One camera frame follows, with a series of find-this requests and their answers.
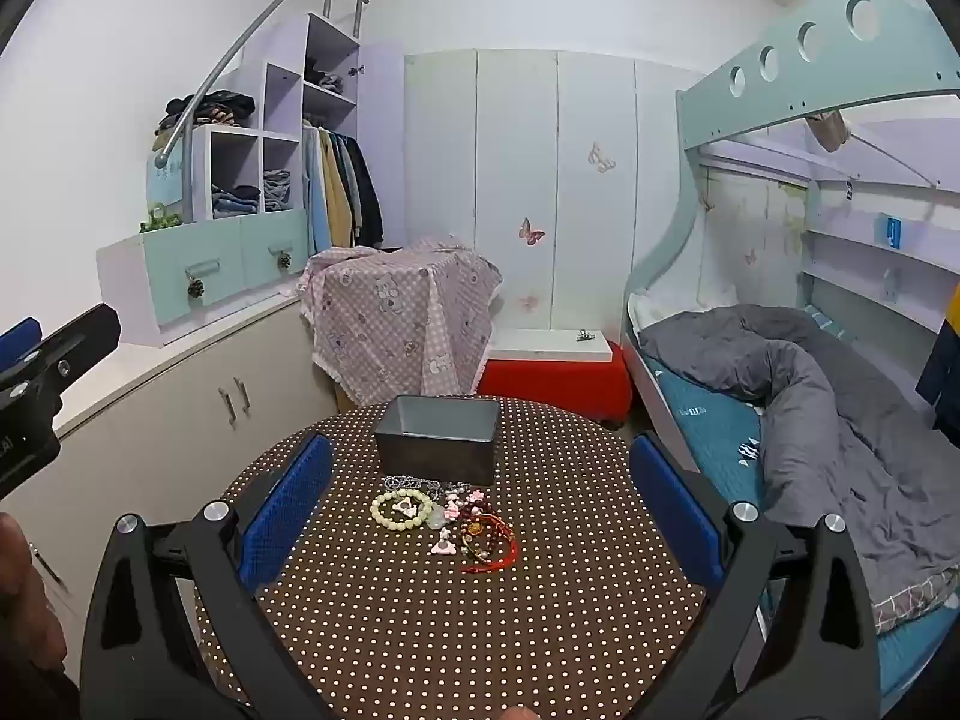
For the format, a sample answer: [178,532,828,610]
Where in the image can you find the teal bedsheet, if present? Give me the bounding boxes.
[643,356,960,700]

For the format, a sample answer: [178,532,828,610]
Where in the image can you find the pile of dark clothes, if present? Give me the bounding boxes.
[153,89,257,152]

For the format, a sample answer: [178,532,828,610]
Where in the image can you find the person's left hand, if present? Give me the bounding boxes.
[0,514,70,691]

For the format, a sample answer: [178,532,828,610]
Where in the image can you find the purple stair cabinet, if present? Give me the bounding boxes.
[146,11,407,257]

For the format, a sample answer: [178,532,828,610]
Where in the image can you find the brown hanging bag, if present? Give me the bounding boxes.
[805,108,853,155]

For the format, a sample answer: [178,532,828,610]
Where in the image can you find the teal drawer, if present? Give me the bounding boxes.
[239,209,311,287]
[145,226,245,332]

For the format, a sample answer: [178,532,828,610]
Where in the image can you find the red stool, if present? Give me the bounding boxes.
[477,341,634,422]

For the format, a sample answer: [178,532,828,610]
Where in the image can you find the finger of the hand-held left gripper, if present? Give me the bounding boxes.
[0,317,43,380]
[0,304,122,436]

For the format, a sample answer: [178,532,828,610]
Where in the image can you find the folded blue jeans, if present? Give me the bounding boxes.
[211,183,262,218]

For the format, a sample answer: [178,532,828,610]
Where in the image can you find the dark metal box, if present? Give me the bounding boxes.
[373,394,502,488]

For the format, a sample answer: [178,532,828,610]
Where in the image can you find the brown polka-dot tablecloth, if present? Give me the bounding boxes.
[193,397,751,720]

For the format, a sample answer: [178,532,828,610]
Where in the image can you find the folded grey clothes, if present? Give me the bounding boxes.
[262,168,293,213]

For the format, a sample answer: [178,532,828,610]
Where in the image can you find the green toy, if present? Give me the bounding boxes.
[139,202,184,234]

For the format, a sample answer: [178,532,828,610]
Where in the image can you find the white wardrobe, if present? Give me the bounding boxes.
[403,48,707,340]

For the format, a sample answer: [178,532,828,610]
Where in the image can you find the green bead bracelet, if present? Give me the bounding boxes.
[370,489,437,530]

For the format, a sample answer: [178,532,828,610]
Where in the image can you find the low white cabinet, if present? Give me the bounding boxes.
[0,291,355,691]

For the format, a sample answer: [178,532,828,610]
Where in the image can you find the pink flower bracelet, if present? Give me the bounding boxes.
[439,490,488,524]

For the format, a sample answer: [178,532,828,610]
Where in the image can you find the pink checked cloth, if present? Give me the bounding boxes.
[298,235,504,414]

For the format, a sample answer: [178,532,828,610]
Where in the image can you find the hanging clothes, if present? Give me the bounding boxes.
[301,123,386,257]

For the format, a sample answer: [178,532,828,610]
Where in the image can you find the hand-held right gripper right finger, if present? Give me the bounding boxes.
[628,432,881,720]

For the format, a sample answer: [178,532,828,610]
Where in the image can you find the grey metal handrail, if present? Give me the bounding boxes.
[153,0,371,167]

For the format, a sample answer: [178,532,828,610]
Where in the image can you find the red string bracelet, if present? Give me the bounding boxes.
[456,511,521,575]

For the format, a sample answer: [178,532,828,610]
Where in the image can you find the grey duvet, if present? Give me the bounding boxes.
[637,304,960,635]

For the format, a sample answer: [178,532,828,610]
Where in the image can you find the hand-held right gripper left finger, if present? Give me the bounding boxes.
[81,433,335,720]

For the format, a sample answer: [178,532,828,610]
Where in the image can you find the white board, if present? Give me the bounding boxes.
[487,328,617,363]

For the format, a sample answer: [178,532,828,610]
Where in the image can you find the teal bunk bed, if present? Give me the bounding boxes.
[619,0,960,706]

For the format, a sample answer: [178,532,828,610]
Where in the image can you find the dark blue yellow garment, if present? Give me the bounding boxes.
[914,313,960,430]

